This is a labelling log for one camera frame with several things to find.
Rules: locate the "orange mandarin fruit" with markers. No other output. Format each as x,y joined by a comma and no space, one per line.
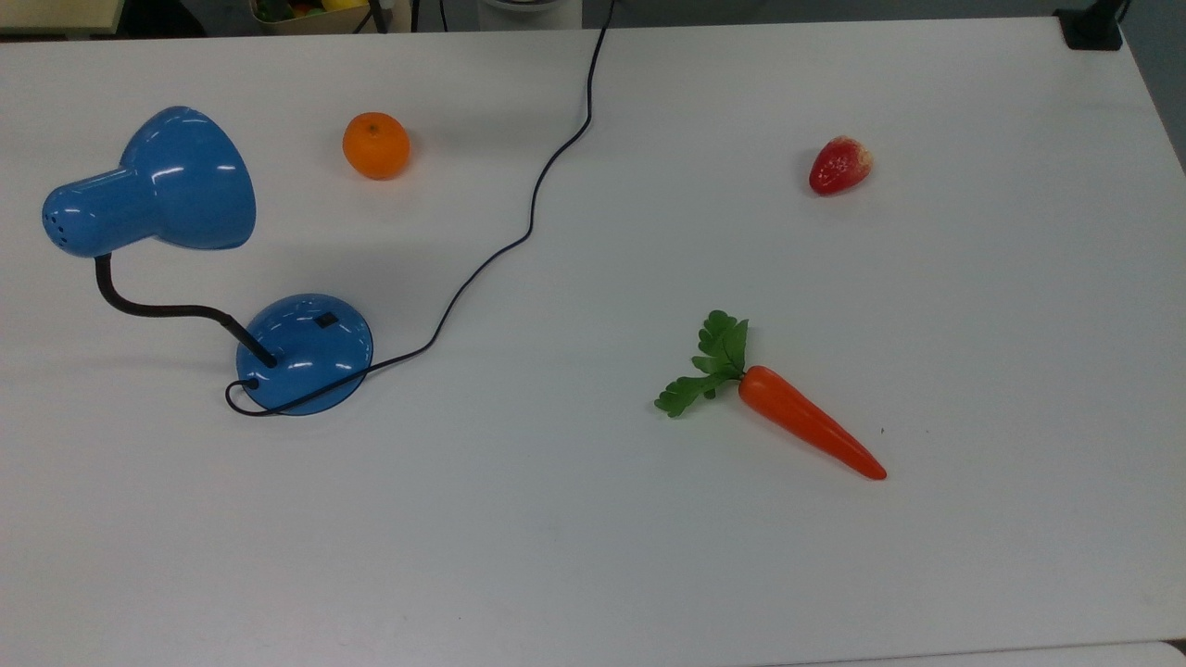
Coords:
375,146

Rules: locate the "red toy strawberry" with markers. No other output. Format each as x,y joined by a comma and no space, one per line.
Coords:
839,167

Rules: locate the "blue gooseneck desk lamp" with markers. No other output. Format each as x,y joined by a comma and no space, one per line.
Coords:
185,176

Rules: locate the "beige wooden desk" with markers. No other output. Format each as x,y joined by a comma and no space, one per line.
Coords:
56,14

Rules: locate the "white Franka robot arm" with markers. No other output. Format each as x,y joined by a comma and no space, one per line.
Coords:
528,17

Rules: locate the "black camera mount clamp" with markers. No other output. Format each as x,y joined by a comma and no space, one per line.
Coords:
1091,32

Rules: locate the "orange toy carrot green leaves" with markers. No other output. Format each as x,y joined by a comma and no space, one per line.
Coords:
797,417

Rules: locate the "cardboard box of toy fruit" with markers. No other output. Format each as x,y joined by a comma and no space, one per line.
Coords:
315,24

